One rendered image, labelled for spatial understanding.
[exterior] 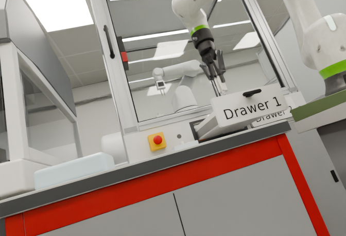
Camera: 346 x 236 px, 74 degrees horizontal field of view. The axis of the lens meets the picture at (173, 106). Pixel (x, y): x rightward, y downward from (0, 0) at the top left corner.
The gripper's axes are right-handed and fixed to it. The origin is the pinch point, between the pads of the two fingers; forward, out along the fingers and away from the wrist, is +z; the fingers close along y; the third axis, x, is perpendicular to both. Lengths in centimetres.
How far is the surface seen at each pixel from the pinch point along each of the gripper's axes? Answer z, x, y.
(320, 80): -19, 205, -23
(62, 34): -183, 5, -205
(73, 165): 22, -65, 5
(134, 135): 7.2, -25.0, -37.6
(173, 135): 11.8, -8.8, -29.7
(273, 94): 12.7, 7.1, 15.8
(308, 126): 28.2, 1.7, 24.1
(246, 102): 13.0, -3.9, 10.4
